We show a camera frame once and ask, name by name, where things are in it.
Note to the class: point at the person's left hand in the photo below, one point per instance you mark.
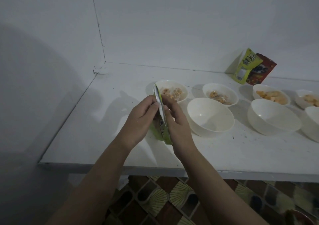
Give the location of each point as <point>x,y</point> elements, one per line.
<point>139,122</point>

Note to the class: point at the person's right hand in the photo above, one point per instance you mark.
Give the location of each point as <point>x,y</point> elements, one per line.
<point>179,130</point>

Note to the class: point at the tall green snack bag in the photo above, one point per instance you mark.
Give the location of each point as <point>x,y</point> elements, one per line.
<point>160,130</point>

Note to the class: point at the large white bowl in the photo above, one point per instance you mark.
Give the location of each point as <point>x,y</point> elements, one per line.
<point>209,117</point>
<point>312,122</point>
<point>274,117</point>

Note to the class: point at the small white bowl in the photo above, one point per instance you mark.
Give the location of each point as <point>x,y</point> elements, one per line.
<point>269,87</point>
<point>172,83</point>
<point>219,87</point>
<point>305,92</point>

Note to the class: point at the small yellow-green snack bag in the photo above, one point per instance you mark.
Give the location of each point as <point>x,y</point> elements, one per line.
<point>245,65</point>

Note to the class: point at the pile of yellow crackers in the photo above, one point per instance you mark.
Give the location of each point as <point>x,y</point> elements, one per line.
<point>311,100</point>
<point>271,97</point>

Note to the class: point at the red Nips candy packet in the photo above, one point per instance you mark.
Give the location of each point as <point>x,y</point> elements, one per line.
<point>264,70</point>

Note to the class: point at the person's left forearm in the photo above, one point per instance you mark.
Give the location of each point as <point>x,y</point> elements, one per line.
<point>94,182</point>

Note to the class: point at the person's right forearm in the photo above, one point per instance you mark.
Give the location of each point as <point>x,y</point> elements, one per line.
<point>219,190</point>

